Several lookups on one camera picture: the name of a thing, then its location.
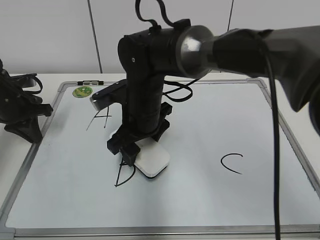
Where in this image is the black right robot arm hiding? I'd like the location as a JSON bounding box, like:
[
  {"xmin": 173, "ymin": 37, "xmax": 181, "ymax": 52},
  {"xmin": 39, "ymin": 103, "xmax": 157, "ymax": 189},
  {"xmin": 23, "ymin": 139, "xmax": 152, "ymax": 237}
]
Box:
[{"xmin": 107, "ymin": 25, "xmax": 320, "ymax": 165}]

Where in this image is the black silver board hanger clip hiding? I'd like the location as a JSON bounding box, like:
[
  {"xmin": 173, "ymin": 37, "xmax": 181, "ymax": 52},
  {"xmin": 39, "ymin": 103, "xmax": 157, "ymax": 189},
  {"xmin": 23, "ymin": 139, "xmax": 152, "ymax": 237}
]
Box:
[{"xmin": 77, "ymin": 80, "xmax": 104, "ymax": 86}]

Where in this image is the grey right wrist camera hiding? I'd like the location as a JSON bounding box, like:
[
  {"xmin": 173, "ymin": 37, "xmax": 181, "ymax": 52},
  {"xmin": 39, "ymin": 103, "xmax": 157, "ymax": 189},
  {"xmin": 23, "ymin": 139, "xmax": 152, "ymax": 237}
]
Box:
[{"xmin": 90, "ymin": 79, "xmax": 127, "ymax": 111}]

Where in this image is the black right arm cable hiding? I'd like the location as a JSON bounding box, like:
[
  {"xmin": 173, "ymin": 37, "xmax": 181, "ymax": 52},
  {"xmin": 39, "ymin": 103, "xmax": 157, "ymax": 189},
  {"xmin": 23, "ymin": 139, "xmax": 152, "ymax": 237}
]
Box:
[{"xmin": 134, "ymin": 0, "xmax": 281, "ymax": 240}]

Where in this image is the white board with metal frame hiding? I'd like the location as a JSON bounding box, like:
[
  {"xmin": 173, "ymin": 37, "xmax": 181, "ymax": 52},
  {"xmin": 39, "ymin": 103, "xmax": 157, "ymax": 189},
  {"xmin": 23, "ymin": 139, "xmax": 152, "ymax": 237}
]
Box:
[{"xmin": 0, "ymin": 77, "xmax": 320, "ymax": 240}]

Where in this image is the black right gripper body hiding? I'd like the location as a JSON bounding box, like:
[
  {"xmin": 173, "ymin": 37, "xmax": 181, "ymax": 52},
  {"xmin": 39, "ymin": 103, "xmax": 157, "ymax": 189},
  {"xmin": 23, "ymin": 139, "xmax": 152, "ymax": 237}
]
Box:
[{"xmin": 106, "ymin": 125, "xmax": 158, "ymax": 155}]

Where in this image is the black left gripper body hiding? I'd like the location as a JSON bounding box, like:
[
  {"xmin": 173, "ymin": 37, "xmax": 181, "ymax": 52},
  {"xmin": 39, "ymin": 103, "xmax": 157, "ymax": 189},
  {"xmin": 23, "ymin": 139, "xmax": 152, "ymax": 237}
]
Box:
[{"xmin": 0, "ymin": 63, "xmax": 53, "ymax": 144}]

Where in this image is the white board eraser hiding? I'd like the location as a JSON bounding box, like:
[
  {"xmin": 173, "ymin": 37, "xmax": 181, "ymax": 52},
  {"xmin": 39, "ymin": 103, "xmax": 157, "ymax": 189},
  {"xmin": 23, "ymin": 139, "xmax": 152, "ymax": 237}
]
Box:
[{"xmin": 133, "ymin": 137, "xmax": 170, "ymax": 180}]

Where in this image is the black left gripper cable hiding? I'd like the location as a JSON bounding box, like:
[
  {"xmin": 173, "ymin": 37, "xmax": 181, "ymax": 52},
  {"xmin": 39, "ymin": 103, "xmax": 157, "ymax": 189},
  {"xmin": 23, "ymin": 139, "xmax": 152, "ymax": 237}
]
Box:
[{"xmin": 9, "ymin": 73, "xmax": 44, "ymax": 95}]

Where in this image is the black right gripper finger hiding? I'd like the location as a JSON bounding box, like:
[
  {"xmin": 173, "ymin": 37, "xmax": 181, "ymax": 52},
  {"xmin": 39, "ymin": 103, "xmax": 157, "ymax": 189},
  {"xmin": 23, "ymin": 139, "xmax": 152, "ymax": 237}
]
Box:
[
  {"xmin": 151, "ymin": 102, "xmax": 173, "ymax": 142},
  {"xmin": 120, "ymin": 142, "xmax": 141, "ymax": 167}
]

